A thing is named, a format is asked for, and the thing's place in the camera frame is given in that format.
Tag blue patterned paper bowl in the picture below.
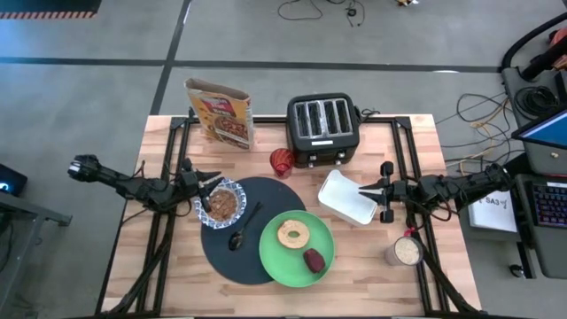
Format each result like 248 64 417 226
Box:
193 177 248 230

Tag white rectangular plastic container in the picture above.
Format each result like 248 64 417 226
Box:
317 169 380 227

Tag black hazard-striped floor mat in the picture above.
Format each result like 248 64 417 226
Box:
0 0 103 19

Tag white paper note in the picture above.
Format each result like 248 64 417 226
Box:
468 192 518 234

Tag tangled floor cables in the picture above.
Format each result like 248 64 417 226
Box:
436 91 526 176

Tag yellow raisin bran cereal box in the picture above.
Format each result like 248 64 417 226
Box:
184 78 256 151

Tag black computer box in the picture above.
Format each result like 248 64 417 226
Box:
0 163 28 198

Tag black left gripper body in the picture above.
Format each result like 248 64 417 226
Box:
176 158 212 214

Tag round black placemat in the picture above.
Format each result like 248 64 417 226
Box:
200 176 307 285

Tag black floor cable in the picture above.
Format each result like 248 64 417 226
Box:
276 0 367 27

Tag brown bagel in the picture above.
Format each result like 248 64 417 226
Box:
276 219 311 250

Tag glass of oats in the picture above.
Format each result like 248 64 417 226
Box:
384 236 425 267

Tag black curved cart tube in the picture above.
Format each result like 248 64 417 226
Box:
498 11 567 74

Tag black plastic spoon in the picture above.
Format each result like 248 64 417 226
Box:
228 201 263 252

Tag green plastic plate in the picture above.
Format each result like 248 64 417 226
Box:
259 209 337 288

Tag black four-slot toaster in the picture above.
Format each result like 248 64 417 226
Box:
286 92 361 169

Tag dark red plum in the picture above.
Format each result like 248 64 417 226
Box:
302 247 327 274

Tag black metal table frame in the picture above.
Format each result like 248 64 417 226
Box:
95 105 482 318

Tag backlit black keyboard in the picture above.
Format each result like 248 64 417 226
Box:
529 179 567 230

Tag red and black tool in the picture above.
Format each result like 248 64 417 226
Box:
520 28 567 83

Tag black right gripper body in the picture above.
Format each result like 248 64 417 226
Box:
379 160 416 224

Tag brown cereal flakes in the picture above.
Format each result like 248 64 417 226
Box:
207 189 239 222

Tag grey metal stand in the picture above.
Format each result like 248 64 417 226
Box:
0 190 74 318

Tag open laptop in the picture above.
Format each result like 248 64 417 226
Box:
511 108 567 176

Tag coiled black cable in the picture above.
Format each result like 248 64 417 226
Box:
513 84 562 119

